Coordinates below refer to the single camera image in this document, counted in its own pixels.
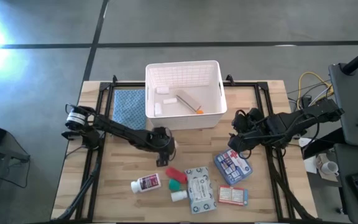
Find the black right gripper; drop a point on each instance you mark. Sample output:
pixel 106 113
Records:
pixel 242 142

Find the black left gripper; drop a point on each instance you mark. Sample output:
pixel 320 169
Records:
pixel 163 141

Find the red bandage roll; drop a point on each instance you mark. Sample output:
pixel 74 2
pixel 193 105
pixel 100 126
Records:
pixel 177 175

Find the blue first aid kit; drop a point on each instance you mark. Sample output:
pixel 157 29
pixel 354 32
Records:
pixel 233 166

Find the white pill bottle maroon label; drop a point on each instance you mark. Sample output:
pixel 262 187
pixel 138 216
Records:
pixel 148 182

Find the small white bottle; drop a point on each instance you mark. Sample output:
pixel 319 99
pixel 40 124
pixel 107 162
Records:
pixel 162 90
pixel 158 109
pixel 179 195

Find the white plastic basket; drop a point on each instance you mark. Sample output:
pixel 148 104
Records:
pixel 185 123

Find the white cross-printed package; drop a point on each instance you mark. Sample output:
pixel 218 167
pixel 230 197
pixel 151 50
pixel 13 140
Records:
pixel 200 190

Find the red medicine box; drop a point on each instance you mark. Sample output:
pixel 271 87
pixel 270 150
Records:
pixel 232 195

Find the long beige bandage roll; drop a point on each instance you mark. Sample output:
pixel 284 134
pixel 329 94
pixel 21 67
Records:
pixel 188 100

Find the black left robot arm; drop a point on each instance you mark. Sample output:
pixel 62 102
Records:
pixel 113 129

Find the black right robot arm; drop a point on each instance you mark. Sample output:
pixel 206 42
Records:
pixel 297 123

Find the blue patterned cloth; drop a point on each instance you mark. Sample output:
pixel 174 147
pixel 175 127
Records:
pixel 129 107

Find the white paper sheet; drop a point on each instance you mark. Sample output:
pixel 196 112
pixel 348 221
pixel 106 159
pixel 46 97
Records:
pixel 309 161

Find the black power adapter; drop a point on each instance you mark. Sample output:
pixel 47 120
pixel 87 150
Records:
pixel 305 101

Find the white mug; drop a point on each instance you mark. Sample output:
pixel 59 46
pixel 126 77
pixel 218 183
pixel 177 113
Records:
pixel 329 168

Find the black side desk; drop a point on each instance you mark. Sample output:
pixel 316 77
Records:
pixel 350 93

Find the black metal table frame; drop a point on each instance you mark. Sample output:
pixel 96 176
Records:
pixel 250 84

